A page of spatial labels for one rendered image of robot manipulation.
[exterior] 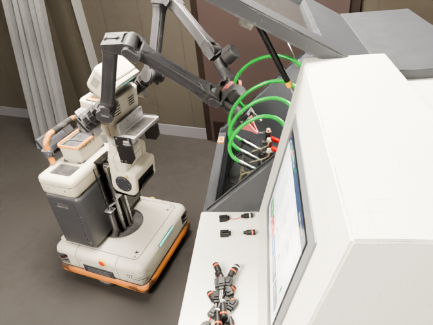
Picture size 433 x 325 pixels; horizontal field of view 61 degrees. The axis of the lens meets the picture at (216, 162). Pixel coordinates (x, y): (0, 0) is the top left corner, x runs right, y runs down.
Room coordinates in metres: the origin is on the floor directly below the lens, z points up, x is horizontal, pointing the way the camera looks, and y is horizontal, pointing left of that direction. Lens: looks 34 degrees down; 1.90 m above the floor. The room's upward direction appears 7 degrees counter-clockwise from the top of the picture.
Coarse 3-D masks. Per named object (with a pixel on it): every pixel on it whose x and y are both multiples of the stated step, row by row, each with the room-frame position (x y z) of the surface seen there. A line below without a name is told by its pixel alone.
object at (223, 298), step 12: (216, 264) 0.77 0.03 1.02; (216, 276) 0.74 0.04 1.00; (228, 276) 0.73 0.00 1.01; (216, 288) 0.69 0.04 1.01; (228, 288) 0.68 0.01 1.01; (216, 300) 0.65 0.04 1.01; (228, 300) 0.65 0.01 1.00; (216, 312) 0.61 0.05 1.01; (228, 312) 0.63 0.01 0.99; (204, 324) 0.59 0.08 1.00; (216, 324) 0.57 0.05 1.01; (228, 324) 0.58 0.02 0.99
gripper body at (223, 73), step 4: (220, 68) 1.59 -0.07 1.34; (224, 68) 1.59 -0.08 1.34; (228, 68) 1.59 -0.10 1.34; (220, 72) 1.59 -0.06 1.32; (224, 72) 1.58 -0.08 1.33; (228, 72) 1.58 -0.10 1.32; (220, 76) 1.58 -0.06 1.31; (224, 76) 1.57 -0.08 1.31; (228, 76) 1.55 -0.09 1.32; (232, 76) 1.56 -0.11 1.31; (240, 76) 1.59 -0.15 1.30; (224, 80) 1.53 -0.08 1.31; (220, 84) 1.55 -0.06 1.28; (224, 84) 1.57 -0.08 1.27
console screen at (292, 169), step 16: (288, 144) 0.84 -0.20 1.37; (288, 160) 0.79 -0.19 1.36; (288, 176) 0.73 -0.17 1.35; (304, 176) 0.60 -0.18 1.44; (272, 192) 0.88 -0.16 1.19; (288, 192) 0.68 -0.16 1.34; (304, 192) 0.57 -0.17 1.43; (272, 208) 0.81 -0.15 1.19; (288, 208) 0.64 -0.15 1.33; (304, 208) 0.53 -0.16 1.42; (272, 224) 0.75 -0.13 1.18; (288, 224) 0.60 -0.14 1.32; (304, 224) 0.50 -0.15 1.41; (272, 240) 0.69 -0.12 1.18; (288, 240) 0.56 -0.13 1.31; (304, 240) 0.47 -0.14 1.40; (272, 256) 0.64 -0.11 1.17; (288, 256) 0.52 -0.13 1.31; (304, 256) 0.44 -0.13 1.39; (272, 272) 0.59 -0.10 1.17; (288, 272) 0.49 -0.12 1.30; (304, 272) 0.42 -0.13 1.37; (272, 288) 0.55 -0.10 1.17; (288, 288) 0.45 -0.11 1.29; (272, 304) 0.51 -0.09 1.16; (288, 304) 0.43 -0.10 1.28; (272, 320) 0.47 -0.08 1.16
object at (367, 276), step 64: (320, 64) 0.94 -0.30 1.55; (384, 64) 0.89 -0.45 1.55; (320, 128) 0.61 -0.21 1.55; (384, 128) 0.58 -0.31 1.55; (320, 192) 0.49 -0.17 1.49; (384, 192) 0.40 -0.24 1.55; (320, 256) 0.39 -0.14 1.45; (384, 256) 0.31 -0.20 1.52; (320, 320) 0.32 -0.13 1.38; (384, 320) 0.31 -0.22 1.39
